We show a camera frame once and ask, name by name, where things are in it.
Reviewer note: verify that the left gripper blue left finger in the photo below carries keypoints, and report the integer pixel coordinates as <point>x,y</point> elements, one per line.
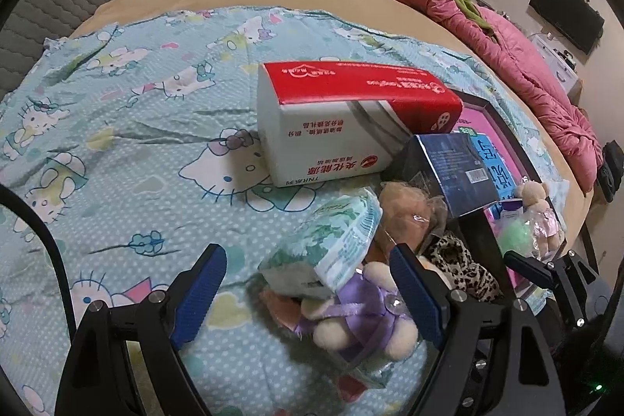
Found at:
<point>191,293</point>

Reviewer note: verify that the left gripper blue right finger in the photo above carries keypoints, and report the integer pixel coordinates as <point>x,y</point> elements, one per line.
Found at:
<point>422,290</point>

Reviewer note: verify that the leopard print cloth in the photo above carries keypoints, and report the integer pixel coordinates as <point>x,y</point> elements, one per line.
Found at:
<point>449,255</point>

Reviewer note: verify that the cream plush purple dress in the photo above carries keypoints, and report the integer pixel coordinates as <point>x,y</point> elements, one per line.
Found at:
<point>366,318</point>

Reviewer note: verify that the pink tissue pack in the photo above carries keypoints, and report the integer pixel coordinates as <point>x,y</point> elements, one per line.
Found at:
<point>286,312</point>

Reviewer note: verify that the green white tissue pack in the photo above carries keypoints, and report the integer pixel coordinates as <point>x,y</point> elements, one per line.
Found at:
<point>320,255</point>

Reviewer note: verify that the green ball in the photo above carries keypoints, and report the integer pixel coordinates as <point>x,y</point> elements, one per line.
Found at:
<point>515,235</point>

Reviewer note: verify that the brown toy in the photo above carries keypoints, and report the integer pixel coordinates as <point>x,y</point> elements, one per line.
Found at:
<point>410,216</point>

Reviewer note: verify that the beige bear pink dress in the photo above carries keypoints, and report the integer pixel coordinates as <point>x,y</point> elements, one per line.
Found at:
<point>547,232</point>

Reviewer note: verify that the dark blue small box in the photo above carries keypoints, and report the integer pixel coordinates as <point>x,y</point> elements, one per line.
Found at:
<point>447,165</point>

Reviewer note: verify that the pink and blue book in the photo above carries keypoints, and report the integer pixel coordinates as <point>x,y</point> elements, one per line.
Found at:
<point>509,167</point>

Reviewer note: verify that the dark clothes on chair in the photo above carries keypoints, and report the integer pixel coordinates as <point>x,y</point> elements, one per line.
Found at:
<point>610,174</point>

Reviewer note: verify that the Hello Kitty blue cloth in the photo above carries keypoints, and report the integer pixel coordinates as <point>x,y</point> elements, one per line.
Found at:
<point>137,147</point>

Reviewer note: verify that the red white tissue box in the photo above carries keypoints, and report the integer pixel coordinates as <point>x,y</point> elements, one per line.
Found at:
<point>325,120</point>

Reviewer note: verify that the pink quilted duvet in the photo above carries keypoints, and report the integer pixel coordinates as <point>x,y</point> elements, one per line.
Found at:
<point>516,61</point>

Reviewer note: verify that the white drawer cabinet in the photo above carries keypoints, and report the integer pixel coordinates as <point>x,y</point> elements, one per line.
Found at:
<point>561,65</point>

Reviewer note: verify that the green garment on duvet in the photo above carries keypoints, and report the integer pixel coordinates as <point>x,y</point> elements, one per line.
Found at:
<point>470,11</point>

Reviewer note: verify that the wall mounted black television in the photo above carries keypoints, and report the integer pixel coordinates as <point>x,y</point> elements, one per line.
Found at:
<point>577,20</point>

